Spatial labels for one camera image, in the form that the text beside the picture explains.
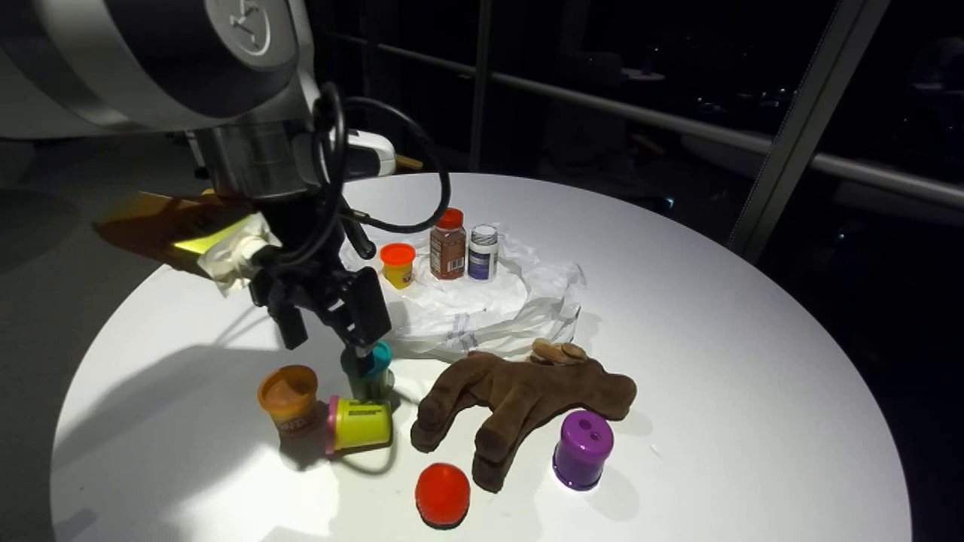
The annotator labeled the brown cardboard wrist box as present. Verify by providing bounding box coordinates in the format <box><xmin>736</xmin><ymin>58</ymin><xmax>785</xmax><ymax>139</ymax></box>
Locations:
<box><xmin>92</xmin><ymin>188</ymin><xmax>287</xmax><ymax>297</ymax></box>

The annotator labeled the grey metal window railing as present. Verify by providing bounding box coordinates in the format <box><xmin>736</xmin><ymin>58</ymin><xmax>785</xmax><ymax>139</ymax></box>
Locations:
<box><xmin>329</xmin><ymin>35</ymin><xmax>964</xmax><ymax>208</ymax></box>

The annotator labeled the yellow tub red-orange lid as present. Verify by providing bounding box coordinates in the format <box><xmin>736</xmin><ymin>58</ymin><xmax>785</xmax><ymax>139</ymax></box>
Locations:
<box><xmin>376</xmin><ymin>242</ymin><xmax>418</xmax><ymax>293</ymax></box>

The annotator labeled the green tub teal lid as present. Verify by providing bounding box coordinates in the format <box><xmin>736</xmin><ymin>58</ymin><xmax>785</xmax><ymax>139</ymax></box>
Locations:
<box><xmin>341</xmin><ymin>341</ymin><xmax>397</xmax><ymax>402</ymax></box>

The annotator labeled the spice jar red lid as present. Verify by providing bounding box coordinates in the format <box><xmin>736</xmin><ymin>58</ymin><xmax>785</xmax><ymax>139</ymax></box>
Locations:
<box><xmin>426</xmin><ymin>206</ymin><xmax>469</xmax><ymax>282</ymax></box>

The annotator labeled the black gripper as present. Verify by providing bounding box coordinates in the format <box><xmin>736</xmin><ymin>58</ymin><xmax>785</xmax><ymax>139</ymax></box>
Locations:
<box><xmin>248</xmin><ymin>185</ymin><xmax>397</xmax><ymax>355</ymax></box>

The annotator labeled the tub with red lid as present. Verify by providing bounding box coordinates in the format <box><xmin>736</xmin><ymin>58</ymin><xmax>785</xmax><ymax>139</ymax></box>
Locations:
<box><xmin>412</xmin><ymin>460</ymin><xmax>474</xmax><ymax>529</ymax></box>

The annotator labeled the crumpled clear plastic bag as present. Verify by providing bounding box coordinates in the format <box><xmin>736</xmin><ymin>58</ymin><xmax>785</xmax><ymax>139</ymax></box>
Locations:
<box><xmin>378</xmin><ymin>220</ymin><xmax>591</xmax><ymax>366</ymax></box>

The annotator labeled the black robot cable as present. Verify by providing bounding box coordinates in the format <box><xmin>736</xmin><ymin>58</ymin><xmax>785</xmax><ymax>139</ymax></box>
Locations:
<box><xmin>309</xmin><ymin>85</ymin><xmax>452</xmax><ymax>269</ymax></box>

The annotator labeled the yellow tub orange lid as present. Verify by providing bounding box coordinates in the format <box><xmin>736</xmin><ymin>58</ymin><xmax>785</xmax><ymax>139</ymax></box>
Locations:
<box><xmin>256</xmin><ymin>366</ymin><xmax>318</xmax><ymax>433</ymax></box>

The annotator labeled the brown plush moose toy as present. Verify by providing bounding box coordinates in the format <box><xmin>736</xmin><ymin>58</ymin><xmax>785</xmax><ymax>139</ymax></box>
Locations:
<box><xmin>406</xmin><ymin>341</ymin><xmax>640</xmax><ymax>495</ymax></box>

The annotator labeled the grey diagonal pillar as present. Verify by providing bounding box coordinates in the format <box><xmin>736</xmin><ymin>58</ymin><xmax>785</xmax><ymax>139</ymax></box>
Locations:
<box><xmin>730</xmin><ymin>0</ymin><xmax>892</xmax><ymax>259</ymax></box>

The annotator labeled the small white pill bottle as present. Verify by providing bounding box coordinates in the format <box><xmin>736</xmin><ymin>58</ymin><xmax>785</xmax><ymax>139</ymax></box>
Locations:
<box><xmin>468</xmin><ymin>224</ymin><xmax>503</xmax><ymax>282</ymax></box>

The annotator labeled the purple tub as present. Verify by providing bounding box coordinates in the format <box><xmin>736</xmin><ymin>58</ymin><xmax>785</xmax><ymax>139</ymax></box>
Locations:
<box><xmin>547</xmin><ymin>410</ymin><xmax>618</xmax><ymax>495</ymax></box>

